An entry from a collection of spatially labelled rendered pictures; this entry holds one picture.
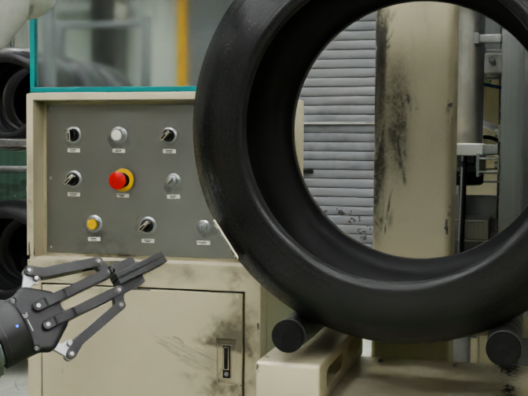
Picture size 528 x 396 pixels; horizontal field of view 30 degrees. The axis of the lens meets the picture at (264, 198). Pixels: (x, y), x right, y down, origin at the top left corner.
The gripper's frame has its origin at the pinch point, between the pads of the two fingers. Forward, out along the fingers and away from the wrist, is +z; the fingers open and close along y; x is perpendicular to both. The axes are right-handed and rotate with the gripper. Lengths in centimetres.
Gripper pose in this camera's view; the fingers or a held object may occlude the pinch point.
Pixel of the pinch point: (138, 269)
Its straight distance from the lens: 127.7
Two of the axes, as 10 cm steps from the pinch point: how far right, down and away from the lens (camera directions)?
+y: 4.7, 8.8, -0.8
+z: 8.0, -3.8, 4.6
